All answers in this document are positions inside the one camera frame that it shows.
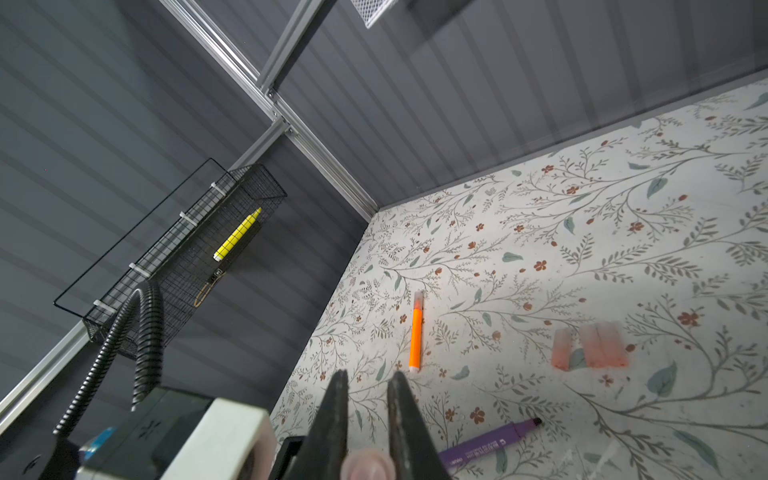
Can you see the black wire mesh basket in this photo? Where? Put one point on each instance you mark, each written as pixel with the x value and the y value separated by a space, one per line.
pixel 173 245

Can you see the purple highlighter pen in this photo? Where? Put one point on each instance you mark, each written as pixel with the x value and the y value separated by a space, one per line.
pixel 488 443

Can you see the orange highlighter pen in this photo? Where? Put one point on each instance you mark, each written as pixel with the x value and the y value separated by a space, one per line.
pixel 416 333

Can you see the clear pink pen cap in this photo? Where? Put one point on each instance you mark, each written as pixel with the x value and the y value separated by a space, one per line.
pixel 561 349
pixel 602 345

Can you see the white wire mesh basket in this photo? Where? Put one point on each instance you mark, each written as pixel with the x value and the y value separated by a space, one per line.
pixel 370 11

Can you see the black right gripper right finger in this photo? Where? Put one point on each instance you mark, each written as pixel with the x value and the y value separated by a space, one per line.
pixel 410 446

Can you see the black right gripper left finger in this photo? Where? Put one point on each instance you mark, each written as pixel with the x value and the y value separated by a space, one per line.
pixel 320 453

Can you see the yellow highlighter in basket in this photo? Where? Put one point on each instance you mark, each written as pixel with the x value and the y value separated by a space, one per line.
pixel 231 242

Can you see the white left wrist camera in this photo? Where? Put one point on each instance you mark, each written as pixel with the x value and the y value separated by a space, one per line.
pixel 175 434

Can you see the aluminium frame corner post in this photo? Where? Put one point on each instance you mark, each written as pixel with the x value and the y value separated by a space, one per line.
pixel 259 86

